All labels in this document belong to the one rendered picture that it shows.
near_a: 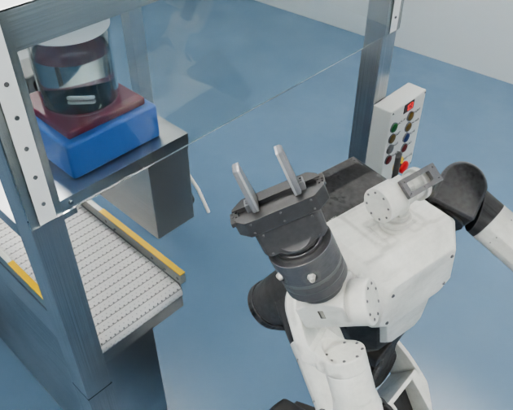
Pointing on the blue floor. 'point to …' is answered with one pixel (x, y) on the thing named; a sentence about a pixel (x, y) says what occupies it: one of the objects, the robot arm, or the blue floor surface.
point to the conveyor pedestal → (127, 394)
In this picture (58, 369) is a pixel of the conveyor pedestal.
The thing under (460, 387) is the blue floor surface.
